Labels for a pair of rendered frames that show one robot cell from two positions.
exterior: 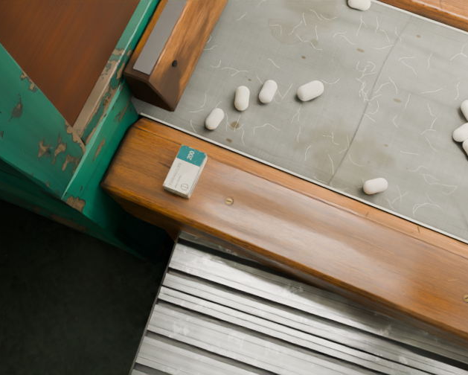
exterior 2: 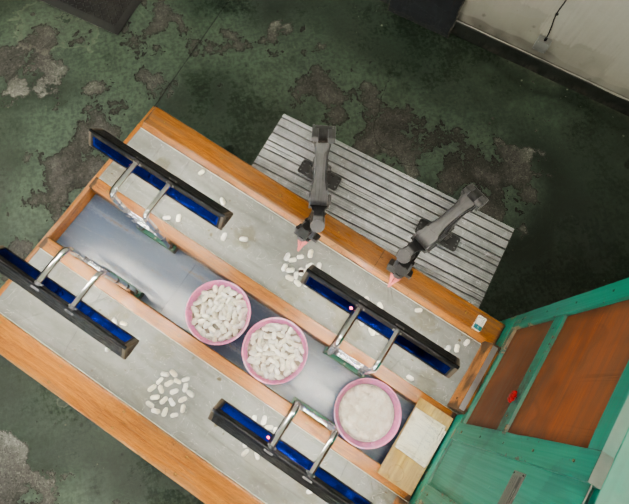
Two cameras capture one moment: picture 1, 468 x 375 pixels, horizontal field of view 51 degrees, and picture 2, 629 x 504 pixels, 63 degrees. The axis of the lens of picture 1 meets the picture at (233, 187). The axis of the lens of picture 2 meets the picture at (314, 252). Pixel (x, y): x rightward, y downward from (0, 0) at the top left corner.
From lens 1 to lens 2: 1.73 m
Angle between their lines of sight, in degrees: 30
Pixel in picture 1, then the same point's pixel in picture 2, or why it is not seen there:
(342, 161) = (426, 320)
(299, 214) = (445, 304)
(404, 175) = (407, 312)
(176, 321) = (479, 285)
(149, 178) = (489, 324)
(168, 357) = (482, 275)
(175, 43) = (484, 356)
